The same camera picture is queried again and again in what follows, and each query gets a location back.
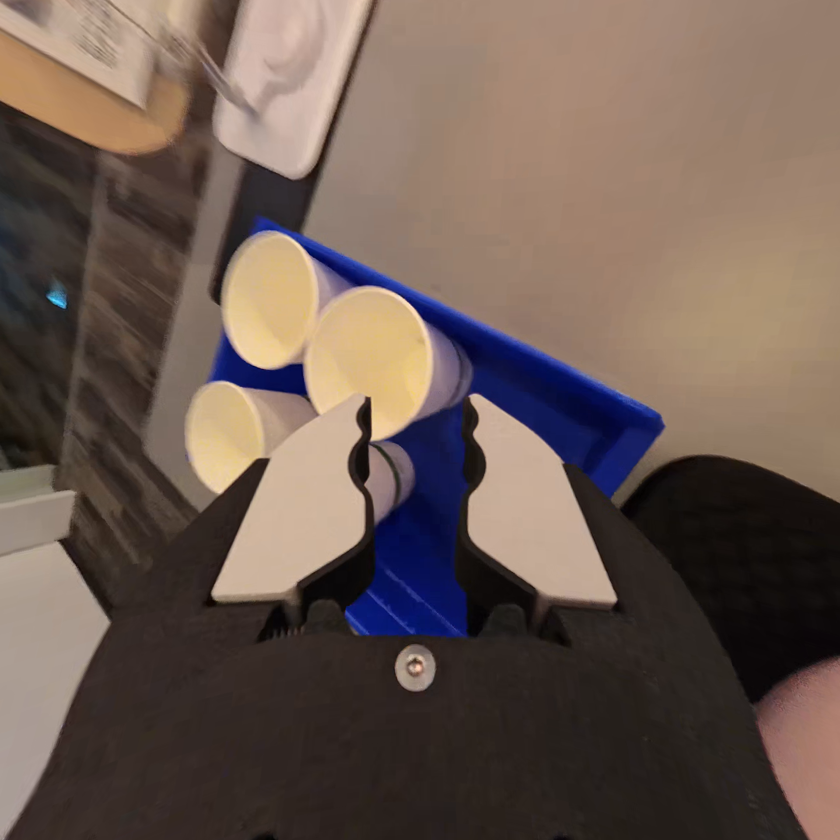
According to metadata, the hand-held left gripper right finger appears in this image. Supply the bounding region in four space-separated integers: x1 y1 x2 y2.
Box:
455 394 619 624

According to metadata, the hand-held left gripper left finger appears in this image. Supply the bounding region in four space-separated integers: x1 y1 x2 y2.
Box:
210 394 378 620

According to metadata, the blue plastic bin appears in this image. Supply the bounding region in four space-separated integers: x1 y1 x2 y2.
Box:
210 217 666 637

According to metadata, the black wrist rest pad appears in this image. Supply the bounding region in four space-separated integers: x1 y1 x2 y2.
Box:
620 456 840 703

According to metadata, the black flat mat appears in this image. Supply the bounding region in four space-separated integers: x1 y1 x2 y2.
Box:
208 158 319 305

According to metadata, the person's leg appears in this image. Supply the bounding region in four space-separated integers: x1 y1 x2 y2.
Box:
755 654 840 840

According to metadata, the printed instruction sign board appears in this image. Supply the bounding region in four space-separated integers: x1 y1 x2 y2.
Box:
0 0 172 109

